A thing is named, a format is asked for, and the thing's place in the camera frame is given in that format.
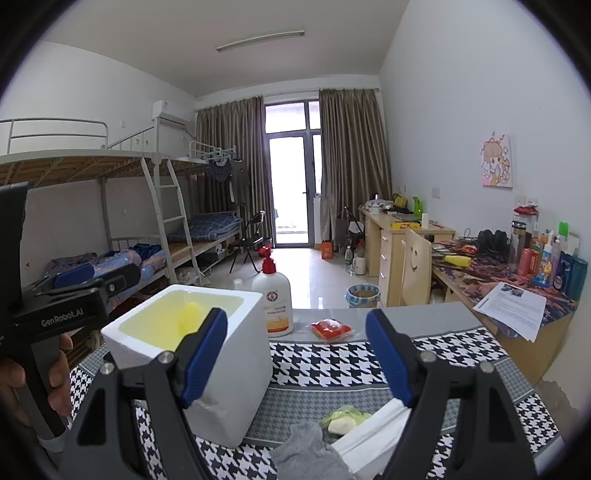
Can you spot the white styrofoam box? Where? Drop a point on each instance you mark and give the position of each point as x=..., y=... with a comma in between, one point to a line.
x=222, y=363

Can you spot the black headphones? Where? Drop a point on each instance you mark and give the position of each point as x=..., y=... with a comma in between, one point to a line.
x=493, y=242

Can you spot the wooden smiley chair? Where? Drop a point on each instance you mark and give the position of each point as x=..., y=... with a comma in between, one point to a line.
x=417, y=270

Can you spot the orange container on floor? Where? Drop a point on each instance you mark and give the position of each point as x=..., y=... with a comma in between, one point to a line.
x=327, y=250

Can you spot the metal bunk bed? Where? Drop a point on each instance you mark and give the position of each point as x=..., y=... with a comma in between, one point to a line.
x=90, y=193

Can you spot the red snack packet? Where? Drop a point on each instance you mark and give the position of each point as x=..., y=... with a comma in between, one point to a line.
x=330, y=330

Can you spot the brown curtain left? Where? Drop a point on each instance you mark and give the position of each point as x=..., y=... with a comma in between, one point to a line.
x=243, y=184

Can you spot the black folding chair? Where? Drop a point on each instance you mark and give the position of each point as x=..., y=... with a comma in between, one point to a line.
x=251, y=240

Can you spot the wooden desk with drawers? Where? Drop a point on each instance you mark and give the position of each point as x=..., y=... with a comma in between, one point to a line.
x=385, y=254

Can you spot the ceiling tube light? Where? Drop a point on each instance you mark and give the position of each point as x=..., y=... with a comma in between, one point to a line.
x=273, y=36

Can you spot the white air conditioner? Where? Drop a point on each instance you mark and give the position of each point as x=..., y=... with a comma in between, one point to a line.
x=169, y=111

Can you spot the houndstooth tablecloth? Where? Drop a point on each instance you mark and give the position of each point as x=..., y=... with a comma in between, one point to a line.
x=309, y=380

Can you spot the grey sock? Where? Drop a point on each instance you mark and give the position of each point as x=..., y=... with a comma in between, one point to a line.
x=306, y=456

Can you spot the dark blue box on desk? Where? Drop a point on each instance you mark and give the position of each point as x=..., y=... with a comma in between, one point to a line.
x=571, y=276

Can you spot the brown curtain right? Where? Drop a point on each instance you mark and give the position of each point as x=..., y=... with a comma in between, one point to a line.
x=355, y=159

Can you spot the green floral tissue pack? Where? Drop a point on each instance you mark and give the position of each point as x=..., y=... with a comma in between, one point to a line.
x=343, y=420

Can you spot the pink cartoon wall picture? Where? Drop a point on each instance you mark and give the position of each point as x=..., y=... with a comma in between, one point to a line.
x=496, y=162

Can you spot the brown curtain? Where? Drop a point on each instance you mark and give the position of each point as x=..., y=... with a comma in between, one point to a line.
x=243, y=184
x=355, y=159

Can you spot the white tissue stack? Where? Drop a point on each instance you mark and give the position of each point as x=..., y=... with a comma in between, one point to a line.
x=368, y=448

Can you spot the white paper sheets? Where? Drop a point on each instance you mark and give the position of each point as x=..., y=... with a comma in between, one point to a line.
x=517, y=308

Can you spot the white lotion pump bottle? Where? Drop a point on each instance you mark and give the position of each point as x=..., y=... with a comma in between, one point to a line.
x=278, y=313

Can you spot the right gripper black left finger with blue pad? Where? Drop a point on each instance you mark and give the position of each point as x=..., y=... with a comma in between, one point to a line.
x=104, y=440

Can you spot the glass balcony door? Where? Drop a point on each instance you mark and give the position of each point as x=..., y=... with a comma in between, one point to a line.
x=293, y=140

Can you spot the red bottle on desk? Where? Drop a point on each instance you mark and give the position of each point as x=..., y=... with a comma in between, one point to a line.
x=525, y=262

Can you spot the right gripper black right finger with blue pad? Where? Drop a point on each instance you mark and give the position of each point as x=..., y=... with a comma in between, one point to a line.
x=489, y=442

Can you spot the blue rimmed bucket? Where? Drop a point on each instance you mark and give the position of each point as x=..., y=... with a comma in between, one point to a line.
x=363, y=296

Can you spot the yellow roll on desk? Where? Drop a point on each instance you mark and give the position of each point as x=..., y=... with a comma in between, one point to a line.
x=458, y=260

